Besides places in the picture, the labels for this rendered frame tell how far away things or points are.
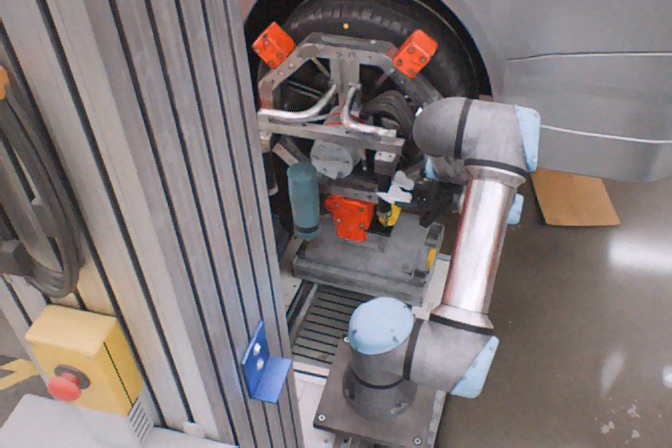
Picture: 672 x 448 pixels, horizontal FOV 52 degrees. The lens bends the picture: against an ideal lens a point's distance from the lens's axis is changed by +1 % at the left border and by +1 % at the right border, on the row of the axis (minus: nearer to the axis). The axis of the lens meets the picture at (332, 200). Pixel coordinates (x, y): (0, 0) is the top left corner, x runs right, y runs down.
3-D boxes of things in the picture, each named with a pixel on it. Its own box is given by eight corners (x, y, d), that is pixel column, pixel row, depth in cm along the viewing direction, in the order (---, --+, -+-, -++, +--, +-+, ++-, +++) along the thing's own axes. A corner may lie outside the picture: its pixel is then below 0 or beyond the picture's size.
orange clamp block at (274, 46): (298, 44, 194) (275, 20, 191) (287, 58, 189) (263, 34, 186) (283, 57, 199) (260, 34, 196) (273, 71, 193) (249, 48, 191)
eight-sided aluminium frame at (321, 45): (438, 201, 214) (451, 48, 178) (434, 216, 210) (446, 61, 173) (278, 171, 229) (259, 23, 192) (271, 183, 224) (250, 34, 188)
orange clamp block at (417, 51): (418, 65, 186) (438, 43, 179) (411, 80, 180) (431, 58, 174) (398, 49, 184) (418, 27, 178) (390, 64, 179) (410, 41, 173)
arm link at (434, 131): (393, 139, 127) (425, 188, 174) (451, 150, 124) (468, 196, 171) (408, 80, 128) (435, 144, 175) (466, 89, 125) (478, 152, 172)
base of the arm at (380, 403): (409, 429, 133) (410, 401, 126) (334, 411, 136) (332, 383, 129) (423, 364, 143) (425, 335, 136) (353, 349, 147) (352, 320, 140)
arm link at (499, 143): (408, 377, 132) (470, 106, 136) (486, 399, 128) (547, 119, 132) (398, 384, 121) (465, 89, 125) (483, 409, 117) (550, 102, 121)
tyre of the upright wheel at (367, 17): (266, -29, 210) (299, 144, 253) (234, 6, 194) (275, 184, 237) (484, -24, 189) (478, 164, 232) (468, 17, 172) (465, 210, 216)
